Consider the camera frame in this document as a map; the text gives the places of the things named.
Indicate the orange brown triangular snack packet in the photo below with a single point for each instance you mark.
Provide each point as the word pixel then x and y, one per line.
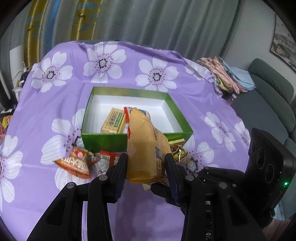
pixel 74 164

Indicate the framed wall picture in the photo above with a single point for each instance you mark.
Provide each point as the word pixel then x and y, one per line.
pixel 284 44

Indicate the small black object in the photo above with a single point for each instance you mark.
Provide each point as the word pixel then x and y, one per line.
pixel 23 78

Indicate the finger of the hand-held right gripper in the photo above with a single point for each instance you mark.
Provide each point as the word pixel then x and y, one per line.
pixel 159 192
pixel 222 172

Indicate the yellow patterned cloth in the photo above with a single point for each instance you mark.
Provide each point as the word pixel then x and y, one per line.
pixel 222 83

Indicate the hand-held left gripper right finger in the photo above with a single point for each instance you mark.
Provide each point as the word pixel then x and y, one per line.
pixel 173 183

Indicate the red panda snack packet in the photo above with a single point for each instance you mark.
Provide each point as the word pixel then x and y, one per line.
pixel 105 160

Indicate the orange yellow snack packet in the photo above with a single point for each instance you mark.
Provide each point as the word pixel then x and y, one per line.
pixel 143 150

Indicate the yellow brown patterned bag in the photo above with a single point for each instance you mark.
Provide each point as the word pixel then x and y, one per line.
pixel 5 119

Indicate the gold blue patterned curtain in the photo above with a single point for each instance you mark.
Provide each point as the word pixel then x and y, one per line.
pixel 34 34

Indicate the purple floral tablecloth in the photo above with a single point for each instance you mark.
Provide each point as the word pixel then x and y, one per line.
pixel 46 104

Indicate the light blue cloth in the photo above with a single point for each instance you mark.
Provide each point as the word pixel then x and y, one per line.
pixel 240 76

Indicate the white blue snack packet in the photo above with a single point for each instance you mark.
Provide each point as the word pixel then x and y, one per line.
pixel 143 113

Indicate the red white snack packet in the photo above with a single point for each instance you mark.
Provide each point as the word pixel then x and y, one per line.
pixel 126 115

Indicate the grey curtain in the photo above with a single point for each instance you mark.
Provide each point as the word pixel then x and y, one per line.
pixel 161 23

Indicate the yellow green cracker packet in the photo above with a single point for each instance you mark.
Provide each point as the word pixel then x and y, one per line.
pixel 113 120

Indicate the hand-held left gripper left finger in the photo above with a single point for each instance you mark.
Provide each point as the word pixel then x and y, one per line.
pixel 119 180

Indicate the green cardboard box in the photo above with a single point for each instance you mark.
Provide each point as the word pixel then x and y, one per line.
pixel 104 143

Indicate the black gold snack packet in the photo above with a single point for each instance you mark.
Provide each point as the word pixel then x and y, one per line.
pixel 177 148

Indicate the white air purifier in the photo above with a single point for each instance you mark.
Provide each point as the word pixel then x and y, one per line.
pixel 17 58

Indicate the grey sofa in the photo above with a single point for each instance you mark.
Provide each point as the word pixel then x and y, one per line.
pixel 266 104

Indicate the pile of folded clothes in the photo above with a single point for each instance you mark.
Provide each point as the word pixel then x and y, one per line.
pixel 212 67

